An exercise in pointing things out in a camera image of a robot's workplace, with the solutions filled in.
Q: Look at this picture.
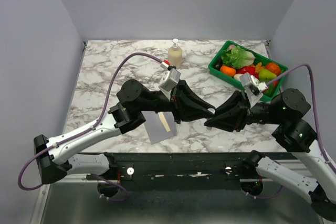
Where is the green plastic basket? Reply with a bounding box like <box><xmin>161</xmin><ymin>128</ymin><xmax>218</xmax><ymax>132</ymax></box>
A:
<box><xmin>208</xmin><ymin>41</ymin><xmax>288</xmax><ymax>90</ymax></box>

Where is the beige soap pump bottle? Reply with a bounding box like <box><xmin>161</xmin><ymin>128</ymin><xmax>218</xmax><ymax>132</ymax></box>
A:
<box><xmin>168</xmin><ymin>38</ymin><xmax>183</xmax><ymax>68</ymax></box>

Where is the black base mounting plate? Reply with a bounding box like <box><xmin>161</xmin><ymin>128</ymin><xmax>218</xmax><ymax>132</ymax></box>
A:
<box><xmin>97</xmin><ymin>151</ymin><xmax>265</xmax><ymax>195</ymax></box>

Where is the white toy radish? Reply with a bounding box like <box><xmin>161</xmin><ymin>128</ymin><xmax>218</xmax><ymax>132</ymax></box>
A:
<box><xmin>234</xmin><ymin>73</ymin><xmax>242</xmax><ymax>82</ymax></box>

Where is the red toy pepper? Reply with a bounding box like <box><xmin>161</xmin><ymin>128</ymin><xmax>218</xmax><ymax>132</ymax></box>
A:
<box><xmin>236</xmin><ymin>66</ymin><xmax>255</xmax><ymax>75</ymax></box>

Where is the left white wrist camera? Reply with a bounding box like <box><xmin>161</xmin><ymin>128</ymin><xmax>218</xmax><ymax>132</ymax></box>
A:
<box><xmin>159</xmin><ymin>68</ymin><xmax>181</xmax><ymax>100</ymax></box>

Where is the orange toy tomato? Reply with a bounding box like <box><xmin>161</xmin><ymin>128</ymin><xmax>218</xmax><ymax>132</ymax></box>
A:
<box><xmin>265</xmin><ymin>62</ymin><xmax>281</xmax><ymax>76</ymax></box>

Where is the dark toy eggplant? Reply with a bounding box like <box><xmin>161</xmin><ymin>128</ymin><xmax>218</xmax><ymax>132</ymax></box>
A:
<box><xmin>214</xmin><ymin>61</ymin><xmax>223</xmax><ymax>70</ymax></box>

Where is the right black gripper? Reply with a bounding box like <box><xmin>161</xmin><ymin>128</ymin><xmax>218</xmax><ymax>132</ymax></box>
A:
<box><xmin>204</xmin><ymin>87</ymin><xmax>284</xmax><ymax>130</ymax></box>

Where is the yellow toy pepper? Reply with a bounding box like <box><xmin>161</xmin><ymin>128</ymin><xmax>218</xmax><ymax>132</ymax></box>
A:
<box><xmin>255</xmin><ymin>62</ymin><xmax>265</xmax><ymax>73</ymax></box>

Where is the green toy lettuce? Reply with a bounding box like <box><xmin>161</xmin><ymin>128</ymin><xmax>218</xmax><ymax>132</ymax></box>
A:
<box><xmin>221</xmin><ymin>46</ymin><xmax>255</xmax><ymax>69</ymax></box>

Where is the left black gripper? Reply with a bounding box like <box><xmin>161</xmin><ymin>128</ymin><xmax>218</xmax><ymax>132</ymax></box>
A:
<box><xmin>138</xmin><ymin>80</ymin><xmax>215</xmax><ymax>125</ymax></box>

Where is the grey envelope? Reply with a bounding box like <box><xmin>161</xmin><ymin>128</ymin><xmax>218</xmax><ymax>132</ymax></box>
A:
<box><xmin>143</xmin><ymin>111</ymin><xmax>177</xmax><ymax>144</ymax></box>

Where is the beige letter paper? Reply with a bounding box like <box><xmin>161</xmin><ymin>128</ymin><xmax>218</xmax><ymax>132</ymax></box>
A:
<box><xmin>158</xmin><ymin>112</ymin><xmax>171</xmax><ymax>132</ymax></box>

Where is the aluminium frame rail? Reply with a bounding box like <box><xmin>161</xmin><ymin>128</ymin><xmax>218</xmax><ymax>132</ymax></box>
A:
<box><xmin>41</xmin><ymin>174</ymin><xmax>100</xmax><ymax>183</ymax></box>

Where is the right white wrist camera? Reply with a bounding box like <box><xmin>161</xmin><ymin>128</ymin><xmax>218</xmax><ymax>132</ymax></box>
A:
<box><xmin>239</xmin><ymin>73</ymin><xmax>268</xmax><ymax>108</ymax></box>

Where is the green toy leaf vegetable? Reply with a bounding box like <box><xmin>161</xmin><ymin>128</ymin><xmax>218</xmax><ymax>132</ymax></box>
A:
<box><xmin>264</xmin><ymin>83</ymin><xmax>276</xmax><ymax>97</ymax></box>

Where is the green toy pear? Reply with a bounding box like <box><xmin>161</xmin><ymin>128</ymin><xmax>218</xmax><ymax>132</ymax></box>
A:
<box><xmin>258</xmin><ymin>69</ymin><xmax>277</xmax><ymax>82</ymax></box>

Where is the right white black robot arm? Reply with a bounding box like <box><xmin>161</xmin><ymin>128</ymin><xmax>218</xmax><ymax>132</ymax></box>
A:
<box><xmin>205</xmin><ymin>89</ymin><xmax>335</xmax><ymax>222</ymax></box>

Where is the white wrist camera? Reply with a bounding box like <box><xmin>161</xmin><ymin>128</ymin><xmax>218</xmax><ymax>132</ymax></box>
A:
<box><xmin>159</xmin><ymin>68</ymin><xmax>181</xmax><ymax>100</ymax></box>
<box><xmin>239</xmin><ymin>73</ymin><xmax>268</xmax><ymax>108</ymax></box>

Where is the orange toy fruit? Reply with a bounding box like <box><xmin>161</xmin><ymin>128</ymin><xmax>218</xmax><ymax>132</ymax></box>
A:
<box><xmin>220</xmin><ymin>65</ymin><xmax>236</xmax><ymax>78</ymax></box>

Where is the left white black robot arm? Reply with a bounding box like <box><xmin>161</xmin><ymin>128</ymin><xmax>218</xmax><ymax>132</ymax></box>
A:
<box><xmin>34</xmin><ymin>79</ymin><xmax>215</xmax><ymax>185</ymax></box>

